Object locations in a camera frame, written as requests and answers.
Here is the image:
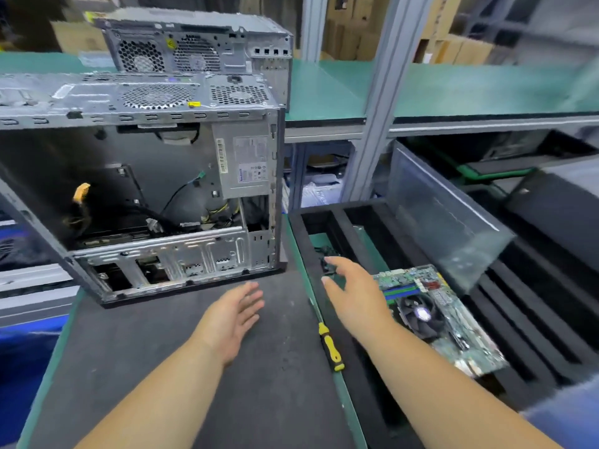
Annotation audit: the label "person's right hand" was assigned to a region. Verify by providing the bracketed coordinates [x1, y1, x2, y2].
[321, 256, 417, 347]

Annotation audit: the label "person's left hand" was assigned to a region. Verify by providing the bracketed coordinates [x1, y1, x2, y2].
[192, 281, 267, 365]

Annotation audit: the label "yellow handled screwdriver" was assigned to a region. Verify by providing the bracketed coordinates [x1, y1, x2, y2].
[313, 296, 346, 373]

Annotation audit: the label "green motherboard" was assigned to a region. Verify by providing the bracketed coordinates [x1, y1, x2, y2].
[373, 264, 511, 378]

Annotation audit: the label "grey side panel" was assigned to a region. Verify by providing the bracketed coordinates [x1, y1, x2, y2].
[386, 140, 516, 294]

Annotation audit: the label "grey computer case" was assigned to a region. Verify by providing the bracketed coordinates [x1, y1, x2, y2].
[0, 70, 288, 309]

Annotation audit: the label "person's left forearm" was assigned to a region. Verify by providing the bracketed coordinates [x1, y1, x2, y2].
[75, 336, 230, 449]

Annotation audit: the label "person's right forearm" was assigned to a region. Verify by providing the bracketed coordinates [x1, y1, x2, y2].
[360, 317, 563, 449]

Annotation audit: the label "dark grey computer box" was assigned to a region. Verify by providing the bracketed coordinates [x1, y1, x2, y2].
[510, 162, 599, 268]

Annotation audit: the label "silver backed desktop computer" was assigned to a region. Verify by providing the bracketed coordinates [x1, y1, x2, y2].
[84, 7, 294, 109]

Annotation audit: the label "empty black foam tray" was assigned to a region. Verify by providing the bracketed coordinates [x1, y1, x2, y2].
[477, 215, 599, 389]
[288, 201, 525, 449]

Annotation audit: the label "white plastic bags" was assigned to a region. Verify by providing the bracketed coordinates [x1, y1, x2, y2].
[283, 173, 346, 213]

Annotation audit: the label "silver power supply unit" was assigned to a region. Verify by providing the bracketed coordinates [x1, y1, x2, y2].
[210, 121, 277, 200]

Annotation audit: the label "green upper shelf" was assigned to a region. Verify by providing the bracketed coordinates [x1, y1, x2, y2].
[0, 51, 599, 144]

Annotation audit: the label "stack of cardboard boxes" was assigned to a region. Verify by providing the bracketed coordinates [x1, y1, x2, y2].
[323, 0, 495, 66]

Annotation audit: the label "grey roller conveyor rail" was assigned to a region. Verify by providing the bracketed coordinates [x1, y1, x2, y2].
[0, 261, 80, 328]

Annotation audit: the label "aluminium frame post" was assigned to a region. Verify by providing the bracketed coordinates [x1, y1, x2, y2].
[299, 0, 331, 62]
[341, 0, 438, 204]

